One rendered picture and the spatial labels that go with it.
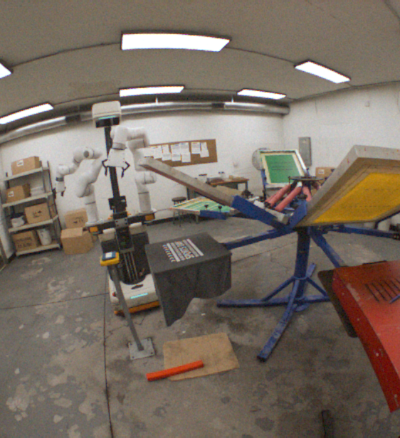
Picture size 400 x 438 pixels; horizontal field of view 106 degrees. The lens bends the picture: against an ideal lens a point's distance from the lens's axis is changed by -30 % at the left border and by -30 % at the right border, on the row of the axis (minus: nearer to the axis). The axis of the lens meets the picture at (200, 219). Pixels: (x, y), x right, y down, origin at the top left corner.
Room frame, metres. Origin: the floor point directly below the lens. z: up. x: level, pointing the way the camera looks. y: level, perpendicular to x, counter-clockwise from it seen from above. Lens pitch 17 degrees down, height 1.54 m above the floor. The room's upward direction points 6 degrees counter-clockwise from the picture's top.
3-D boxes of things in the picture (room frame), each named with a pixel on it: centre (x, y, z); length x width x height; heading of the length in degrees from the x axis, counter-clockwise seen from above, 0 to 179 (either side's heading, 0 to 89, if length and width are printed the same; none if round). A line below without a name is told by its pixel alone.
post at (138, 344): (1.25, 0.64, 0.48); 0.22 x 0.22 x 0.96; 19
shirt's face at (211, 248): (1.30, 0.12, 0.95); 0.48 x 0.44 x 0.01; 109
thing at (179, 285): (1.10, 0.05, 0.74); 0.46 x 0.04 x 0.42; 109
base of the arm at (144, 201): (1.71, 0.44, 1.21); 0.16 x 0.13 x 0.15; 22
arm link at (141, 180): (1.69, 0.42, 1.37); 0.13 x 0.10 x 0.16; 94
